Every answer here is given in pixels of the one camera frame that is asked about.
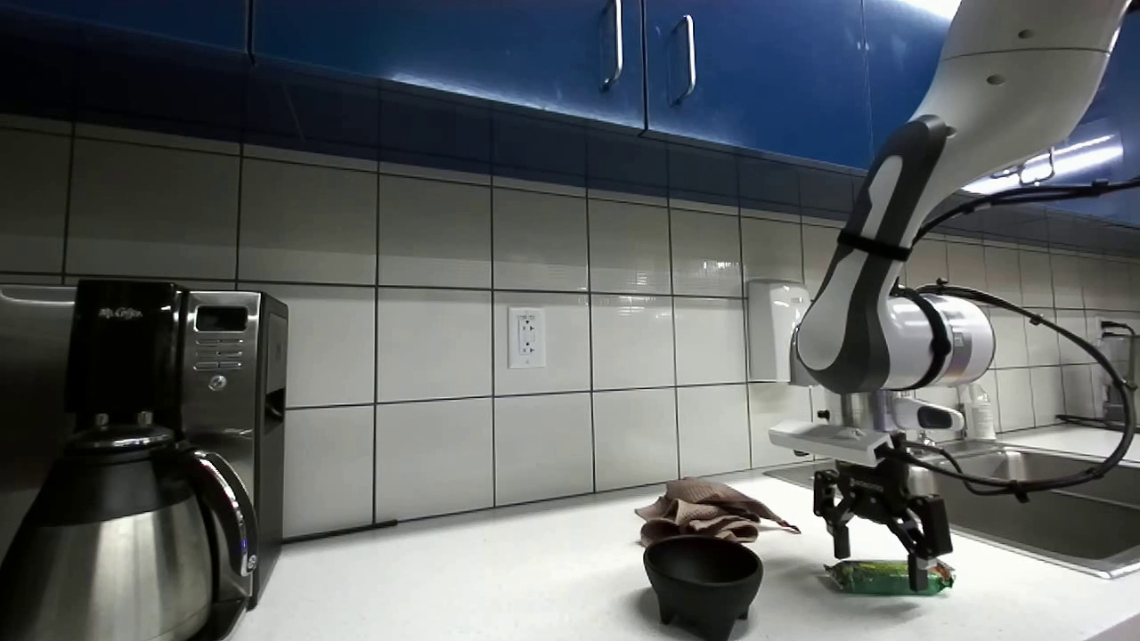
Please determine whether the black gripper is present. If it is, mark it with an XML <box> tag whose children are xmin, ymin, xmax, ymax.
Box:
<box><xmin>811</xmin><ymin>435</ymin><xmax>957</xmax><ymax>593</ymax></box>

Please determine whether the green granola bar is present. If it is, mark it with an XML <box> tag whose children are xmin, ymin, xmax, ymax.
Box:
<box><xmin>822</xmin><ymin>554</ymin><xmax>957</xmax><ymax>603</ymax></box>

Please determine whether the black footed bowl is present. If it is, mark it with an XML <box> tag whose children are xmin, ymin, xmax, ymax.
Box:
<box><xmin>641</xmin><ymin>536</ymin><xmax>765</xmax><ymax>641</ymax></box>

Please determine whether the crumpled brown cloth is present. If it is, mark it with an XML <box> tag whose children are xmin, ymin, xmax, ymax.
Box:
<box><xmin>635</xmin><ymin>473</ymin><xmax>802</xmax><ymax>549</ymax></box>

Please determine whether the stainless steel double sink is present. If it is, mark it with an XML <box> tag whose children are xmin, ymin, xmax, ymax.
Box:
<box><xmin>938</xmin><ymin>442</ymin><xmax>1140</xmax><ymax>581</ymax></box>

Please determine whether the chrome sink faucet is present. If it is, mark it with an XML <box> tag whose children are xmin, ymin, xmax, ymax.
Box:
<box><xmin>1096</xmin><ymin>318</ymin><xmax>1140</xmax><ymax>431</ymax></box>

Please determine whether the under cabinet light strip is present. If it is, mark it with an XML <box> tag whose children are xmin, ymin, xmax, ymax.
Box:
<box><xmin>957</xmin><ymin>130</ymin><xmax>1128</xmax><ymax>198</ymax></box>

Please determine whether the blue upper cabinet door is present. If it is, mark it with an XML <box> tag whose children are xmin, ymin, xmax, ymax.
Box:
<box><xmin>247</xmin><ymin>0</ymin><xmax>653</xmax><ymax>130</ymax></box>
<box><xmin>645</xmin><ymin>0</ymin><xmax>880</xmax><ymax>169</ymax></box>

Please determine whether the black and silver coffee maker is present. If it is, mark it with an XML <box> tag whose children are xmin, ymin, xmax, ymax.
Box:
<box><xmin>0</xmin><ymin>277</ymin><xmax>291</xmax><ymax>607</ymax></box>

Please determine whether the stainless steel coffee carafe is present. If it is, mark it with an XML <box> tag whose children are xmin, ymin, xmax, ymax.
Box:
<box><xmin>0</xmin><ymin>422</ymin><xmax>259</xmax><ymax>641</ymax></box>

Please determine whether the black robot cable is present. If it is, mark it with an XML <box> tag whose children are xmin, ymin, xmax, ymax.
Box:
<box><xmin>884</xmin><ymin>174</ymin><xmax>1140</xmax><ymax>502</ymax></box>

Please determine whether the white wall outlet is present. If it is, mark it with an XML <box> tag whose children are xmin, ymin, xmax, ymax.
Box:
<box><xmin>505</xmin><ymin>302</ymin><xmax>550</xmax><ymax>370</ymax></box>

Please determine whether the silver upper cabinet handle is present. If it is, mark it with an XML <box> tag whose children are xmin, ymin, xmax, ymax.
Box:
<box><xmin>601</xmin><ymin>0</ymin><xmax>629</xmax><ymax>91</ymax></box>
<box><xmin>676</xmin><ymin>11</ymin><xmax>703</xmax><ymax>110</ymax></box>

